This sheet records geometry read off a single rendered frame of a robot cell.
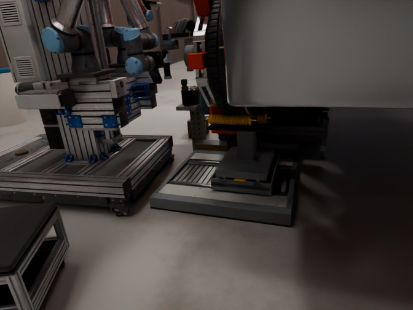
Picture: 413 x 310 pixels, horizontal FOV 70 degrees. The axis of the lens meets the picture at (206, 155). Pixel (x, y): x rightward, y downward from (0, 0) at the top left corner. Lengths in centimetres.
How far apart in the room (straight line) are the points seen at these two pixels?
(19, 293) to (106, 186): 76
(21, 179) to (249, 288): 148
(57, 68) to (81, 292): 128
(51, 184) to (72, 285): 70
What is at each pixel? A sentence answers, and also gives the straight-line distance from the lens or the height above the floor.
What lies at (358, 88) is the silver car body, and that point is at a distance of 74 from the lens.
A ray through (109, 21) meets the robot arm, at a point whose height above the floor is 109.
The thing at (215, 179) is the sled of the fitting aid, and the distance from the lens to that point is 176.
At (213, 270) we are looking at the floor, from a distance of 139.
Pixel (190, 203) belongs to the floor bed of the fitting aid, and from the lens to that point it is 171.
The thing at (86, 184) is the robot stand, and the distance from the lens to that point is 182.
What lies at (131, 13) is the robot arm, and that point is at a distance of 154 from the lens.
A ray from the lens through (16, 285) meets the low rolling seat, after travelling 119.
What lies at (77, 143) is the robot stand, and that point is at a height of 35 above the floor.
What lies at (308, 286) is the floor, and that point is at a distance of 136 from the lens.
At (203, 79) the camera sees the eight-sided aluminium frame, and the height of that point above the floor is 76.
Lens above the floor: 96
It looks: 22 degrees down
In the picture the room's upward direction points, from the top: 4 degrees counter-clockwise
